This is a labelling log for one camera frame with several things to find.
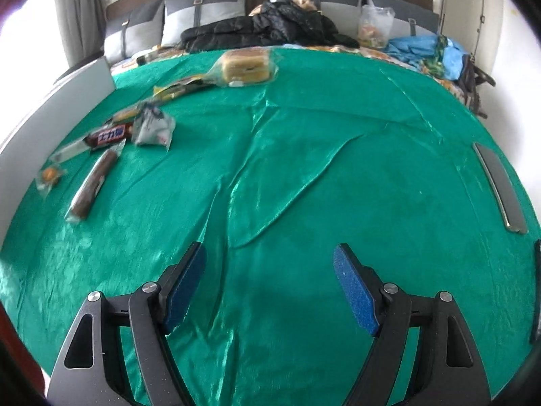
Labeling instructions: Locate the white storage box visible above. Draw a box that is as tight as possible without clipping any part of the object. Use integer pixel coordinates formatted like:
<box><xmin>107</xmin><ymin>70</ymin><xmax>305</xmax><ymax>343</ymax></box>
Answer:
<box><xmin>0</xmin><ymin>56</ymin><xmax>116</xmax><ymax>238</ymax></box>

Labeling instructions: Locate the long silver snack packet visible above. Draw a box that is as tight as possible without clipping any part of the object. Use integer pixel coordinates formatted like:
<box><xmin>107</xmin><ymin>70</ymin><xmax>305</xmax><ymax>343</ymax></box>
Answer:
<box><xmin>48</xmin><ymin>139</ymin><xmax>91</xmax><ymax>165</ymax></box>

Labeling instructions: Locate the clear plastic bag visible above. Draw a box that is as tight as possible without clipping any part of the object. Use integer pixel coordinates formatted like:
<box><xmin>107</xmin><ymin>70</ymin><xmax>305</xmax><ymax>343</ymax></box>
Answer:
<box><xmin>358</xmin><ymin>4</ymin><xmax>395</xmax><ymax>49</ymax></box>

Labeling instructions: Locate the grey curtain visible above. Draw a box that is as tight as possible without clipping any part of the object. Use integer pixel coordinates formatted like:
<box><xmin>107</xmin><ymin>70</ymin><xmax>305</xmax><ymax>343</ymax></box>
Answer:
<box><xmin>53</xmin><ymin>0</ymin><xmax>106</xmax><ymax>68</ymax></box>

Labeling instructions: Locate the small clear orange snack packet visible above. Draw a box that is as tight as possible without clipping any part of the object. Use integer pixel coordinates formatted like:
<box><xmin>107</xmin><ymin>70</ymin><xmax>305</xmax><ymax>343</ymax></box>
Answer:
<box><xmin>36</xmin><ymin>164</ymin><xmax>67</xmax><ymax>197</ymax></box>

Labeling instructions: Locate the dark brown bag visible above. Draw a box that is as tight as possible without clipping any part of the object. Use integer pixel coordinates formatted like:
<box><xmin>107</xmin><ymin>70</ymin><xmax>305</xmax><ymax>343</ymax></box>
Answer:
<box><xmin>458</xmin><ymin>53</ymin><xmax>495</xmax><ymax>119</ymax></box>

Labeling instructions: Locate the blue cloth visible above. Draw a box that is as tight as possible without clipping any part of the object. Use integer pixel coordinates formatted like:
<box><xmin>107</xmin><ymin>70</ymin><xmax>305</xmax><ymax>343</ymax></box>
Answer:
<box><xmin>386</xmin><ymin>34</ymin><xmax>470</xmax><ymax>81</ymax></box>

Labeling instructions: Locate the long yellow snack packet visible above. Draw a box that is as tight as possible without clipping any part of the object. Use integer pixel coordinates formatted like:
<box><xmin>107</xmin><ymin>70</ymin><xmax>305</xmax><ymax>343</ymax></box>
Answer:
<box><xmin>111</xmin><ymin>100</ymin><xmax>148</xmax><ymax>124</ymax></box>

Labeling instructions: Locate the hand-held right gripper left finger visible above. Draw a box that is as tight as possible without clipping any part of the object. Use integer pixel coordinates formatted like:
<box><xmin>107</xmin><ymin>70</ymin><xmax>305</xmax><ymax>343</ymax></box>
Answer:
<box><xmin>46</xmin><ymin>241</ymin><xmax>208</xmax><ymax>406</ymax></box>

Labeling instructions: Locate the white and blue triangular packet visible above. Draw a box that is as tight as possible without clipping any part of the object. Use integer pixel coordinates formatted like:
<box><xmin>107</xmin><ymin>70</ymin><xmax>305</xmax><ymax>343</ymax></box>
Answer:
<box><xmin>133</xmin><ymin>102</ymin><xmax>177</xmax><ymax>152</ymax></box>

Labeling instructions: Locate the yellow and black snack packet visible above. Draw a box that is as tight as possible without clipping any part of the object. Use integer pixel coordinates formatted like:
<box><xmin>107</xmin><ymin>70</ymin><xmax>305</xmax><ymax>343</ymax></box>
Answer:
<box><xmin>153</xmin><ymin>75</ymin><xmax>216</xmax><ymax>101</ymax></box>

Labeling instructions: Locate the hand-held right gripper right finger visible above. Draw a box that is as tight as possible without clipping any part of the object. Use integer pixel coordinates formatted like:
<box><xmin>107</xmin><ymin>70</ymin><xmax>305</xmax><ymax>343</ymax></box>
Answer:
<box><xmin>333</xmin><ymin>243</ymin><xmax>493</xmax><ymax>406</ymax></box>

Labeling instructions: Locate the black puffer jacket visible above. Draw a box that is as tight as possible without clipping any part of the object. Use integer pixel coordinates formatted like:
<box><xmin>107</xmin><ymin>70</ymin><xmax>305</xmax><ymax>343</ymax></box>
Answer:
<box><xmin>175</xmin><ymin>0</ymin><xmax>360</xmax><ymax>51</ymax></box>

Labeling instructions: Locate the brown sausage stick packet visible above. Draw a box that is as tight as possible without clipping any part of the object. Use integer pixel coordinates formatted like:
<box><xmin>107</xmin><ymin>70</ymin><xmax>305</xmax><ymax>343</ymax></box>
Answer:
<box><xmin>65</xmin><ymin>139</ymin><xmax>126</xmax><ymax>223</ymax></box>

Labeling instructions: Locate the brown chocolate bar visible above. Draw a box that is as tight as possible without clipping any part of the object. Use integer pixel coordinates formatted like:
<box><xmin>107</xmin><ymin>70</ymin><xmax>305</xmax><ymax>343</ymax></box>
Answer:
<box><xmin>85</xmin><ymin>122</ymin><xmax>136</xmax><ymax>153</ymax></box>

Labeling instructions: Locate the bread in clear packet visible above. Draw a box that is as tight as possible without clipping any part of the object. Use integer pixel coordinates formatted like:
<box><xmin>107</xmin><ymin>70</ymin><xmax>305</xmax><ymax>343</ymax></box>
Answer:
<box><xmin>210</xmin><ymin>48</ymin><xmax>280</xmax><ymax>89</ymax></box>

